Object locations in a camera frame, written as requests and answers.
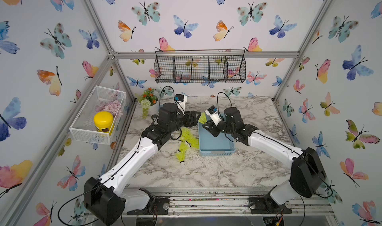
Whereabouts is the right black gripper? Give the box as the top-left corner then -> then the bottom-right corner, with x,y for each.
201,118 -> 236,138

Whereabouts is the yellow shuttlecock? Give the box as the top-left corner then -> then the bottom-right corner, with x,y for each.
186,136 -> 200,149
198,112 -> 207,124
176,151 -> 186,163
178,142 -> 190,152
180,127 -> 193,142

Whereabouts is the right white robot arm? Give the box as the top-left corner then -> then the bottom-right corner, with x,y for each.
203,106 -> 326,212

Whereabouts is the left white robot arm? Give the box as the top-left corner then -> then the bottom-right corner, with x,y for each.
84,103 -> 201,226

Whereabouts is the light blue perforated storage box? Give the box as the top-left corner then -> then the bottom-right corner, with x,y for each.
198,117 -> 235,156

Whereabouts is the white pot with artificial plant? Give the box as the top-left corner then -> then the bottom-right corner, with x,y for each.
137,88 -> 160,119

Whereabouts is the pink flower bundle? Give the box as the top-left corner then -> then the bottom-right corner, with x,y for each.
99,100 -> 123,117

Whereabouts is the yellow lidded jar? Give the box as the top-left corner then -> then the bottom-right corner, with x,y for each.
94,112 -> 114,135

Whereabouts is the black wire wall basket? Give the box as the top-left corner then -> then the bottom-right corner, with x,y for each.
152,49 -> 247,84

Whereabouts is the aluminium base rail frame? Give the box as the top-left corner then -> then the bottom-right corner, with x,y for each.
85,187 -> 339,226

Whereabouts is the white wire wall basket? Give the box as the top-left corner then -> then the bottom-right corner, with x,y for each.
70,86 -> 126,145

